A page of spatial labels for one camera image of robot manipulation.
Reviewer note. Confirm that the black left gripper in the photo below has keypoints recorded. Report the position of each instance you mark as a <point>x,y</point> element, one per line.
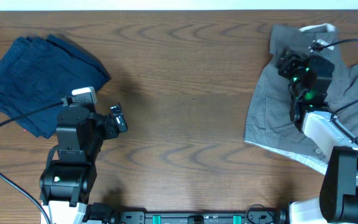
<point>110,130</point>

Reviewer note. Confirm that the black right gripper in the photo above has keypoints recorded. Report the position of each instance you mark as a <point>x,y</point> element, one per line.
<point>286,65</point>

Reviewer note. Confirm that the grey shorts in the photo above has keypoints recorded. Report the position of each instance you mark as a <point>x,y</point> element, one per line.
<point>268,123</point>

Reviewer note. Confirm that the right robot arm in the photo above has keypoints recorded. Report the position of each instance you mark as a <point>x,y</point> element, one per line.
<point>338,197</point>

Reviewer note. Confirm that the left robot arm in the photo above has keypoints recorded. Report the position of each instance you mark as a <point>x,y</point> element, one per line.
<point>70,173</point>

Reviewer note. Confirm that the folded navy blue garment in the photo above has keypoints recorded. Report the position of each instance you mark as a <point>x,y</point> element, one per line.
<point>37,72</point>

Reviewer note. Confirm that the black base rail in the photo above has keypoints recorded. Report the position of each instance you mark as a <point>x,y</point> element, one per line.
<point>256,214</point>

